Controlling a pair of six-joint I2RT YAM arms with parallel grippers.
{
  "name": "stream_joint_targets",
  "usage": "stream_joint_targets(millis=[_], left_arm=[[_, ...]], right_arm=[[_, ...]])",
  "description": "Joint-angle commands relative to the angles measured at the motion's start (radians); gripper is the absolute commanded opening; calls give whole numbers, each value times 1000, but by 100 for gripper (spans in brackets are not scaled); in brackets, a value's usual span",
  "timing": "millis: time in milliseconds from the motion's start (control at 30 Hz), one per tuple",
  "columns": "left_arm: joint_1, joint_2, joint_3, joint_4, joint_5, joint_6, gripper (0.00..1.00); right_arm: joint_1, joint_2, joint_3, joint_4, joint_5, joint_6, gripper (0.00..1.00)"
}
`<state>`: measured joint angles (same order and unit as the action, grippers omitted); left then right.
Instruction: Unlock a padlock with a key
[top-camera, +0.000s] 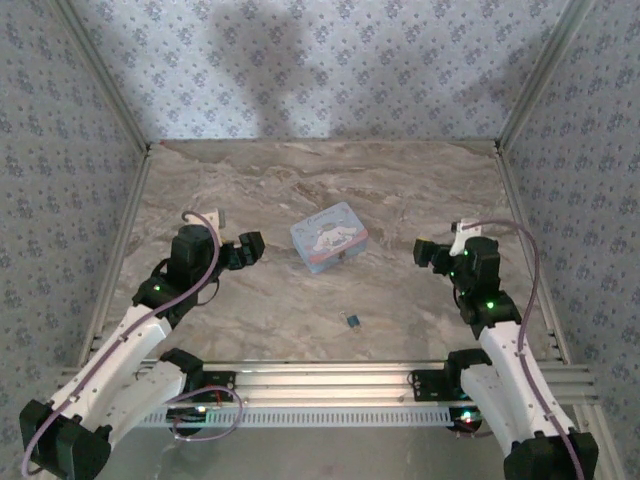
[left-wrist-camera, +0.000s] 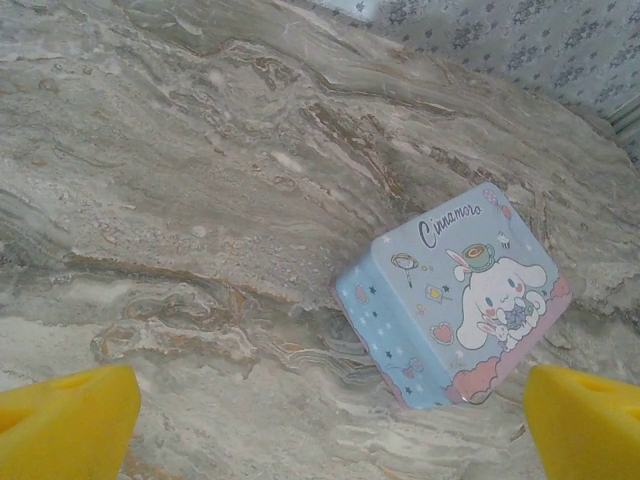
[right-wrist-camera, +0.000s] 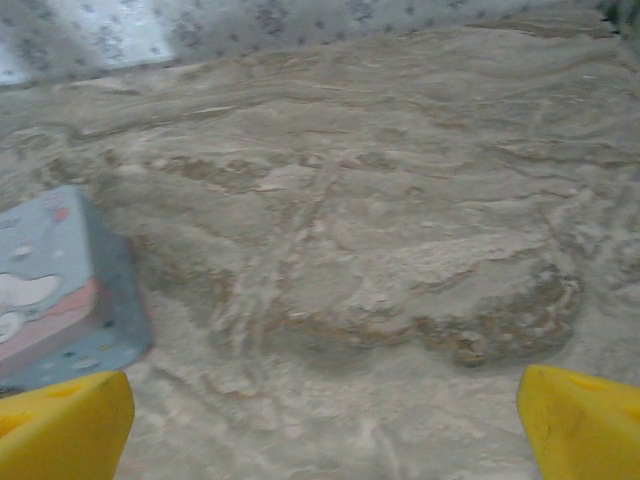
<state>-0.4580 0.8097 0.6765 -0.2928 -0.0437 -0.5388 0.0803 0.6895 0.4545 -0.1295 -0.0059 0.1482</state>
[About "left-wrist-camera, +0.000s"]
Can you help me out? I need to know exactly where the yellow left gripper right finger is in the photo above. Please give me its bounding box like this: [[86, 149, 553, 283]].
[[521, 363, 640, 480]]

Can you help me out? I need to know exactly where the aluminium corner post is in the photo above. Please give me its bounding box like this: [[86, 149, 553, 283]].
[[605, 92, 640, 166]]

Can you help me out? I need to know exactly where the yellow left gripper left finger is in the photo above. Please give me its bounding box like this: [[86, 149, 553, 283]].
[[0, 363, 142, 480]]

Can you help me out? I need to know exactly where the blue cartoon tin box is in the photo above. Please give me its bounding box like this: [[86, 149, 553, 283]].
[[329, 181, 575, 412]]

